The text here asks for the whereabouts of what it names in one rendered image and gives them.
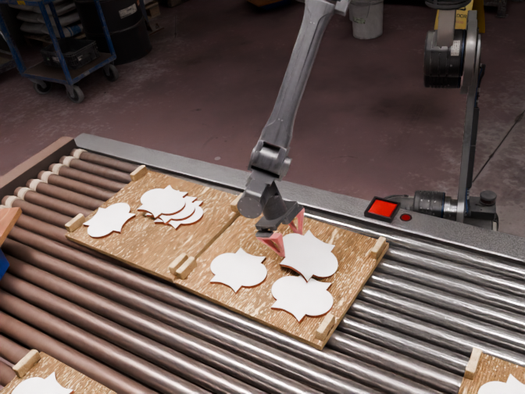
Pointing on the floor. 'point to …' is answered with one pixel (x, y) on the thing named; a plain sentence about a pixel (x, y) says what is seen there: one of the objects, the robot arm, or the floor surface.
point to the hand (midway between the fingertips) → (290, 243)
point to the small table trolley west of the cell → (41, 84)
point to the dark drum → (116, 28)
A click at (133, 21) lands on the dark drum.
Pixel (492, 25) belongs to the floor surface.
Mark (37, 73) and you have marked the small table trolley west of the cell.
